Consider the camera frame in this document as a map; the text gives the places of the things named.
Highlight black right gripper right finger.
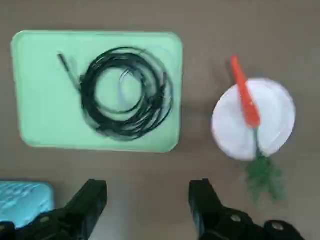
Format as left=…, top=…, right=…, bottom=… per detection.
left=188, top=178, right=305, bottom=240

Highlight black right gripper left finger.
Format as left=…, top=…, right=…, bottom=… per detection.
left=0, top=178, right=108, bottom=240

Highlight red toy carrot green leaves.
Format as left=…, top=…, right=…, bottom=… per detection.
left=229, top=55, right=288, bottom=203

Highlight blue plastic slotted basket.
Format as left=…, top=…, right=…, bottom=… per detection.
left=0, top=180, right=56, bottom=227

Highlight pink round plate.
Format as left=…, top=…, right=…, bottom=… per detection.
left=211, top=77, right=297, bottom=161

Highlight green plastic tray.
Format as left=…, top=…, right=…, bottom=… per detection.
left=10, top=30, right=184, bottom=154

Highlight coiled black cable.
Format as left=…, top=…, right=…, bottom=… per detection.
left=56, top=46, right=176, bottom=141

